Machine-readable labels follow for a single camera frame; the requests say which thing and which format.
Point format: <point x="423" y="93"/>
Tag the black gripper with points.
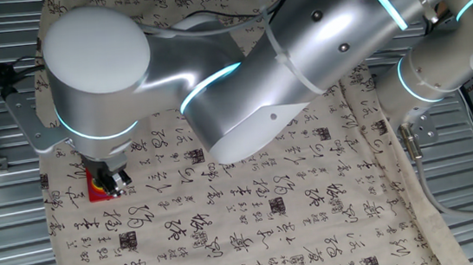
<point x="107" y="166"/>

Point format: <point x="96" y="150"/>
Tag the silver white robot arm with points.
<point x="298" y="48"/>

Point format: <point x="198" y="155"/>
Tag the large orange Hanoi disc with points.
<point x="99" y="187"/>

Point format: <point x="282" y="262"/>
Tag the red Hanoi base with pegs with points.
<point x="95" y="198"/>

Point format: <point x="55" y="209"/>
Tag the stacked rainbow rings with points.
<point x="97" y="189"/>
<point x="95" y="192"/>

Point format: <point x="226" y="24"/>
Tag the cream calligraphy print tablecloth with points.
<point x="246" y="192"/>

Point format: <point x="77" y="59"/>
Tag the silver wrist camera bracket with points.
<point x="31" y="126"/>

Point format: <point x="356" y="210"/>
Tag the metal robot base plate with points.
<point x="428" y="131"/>

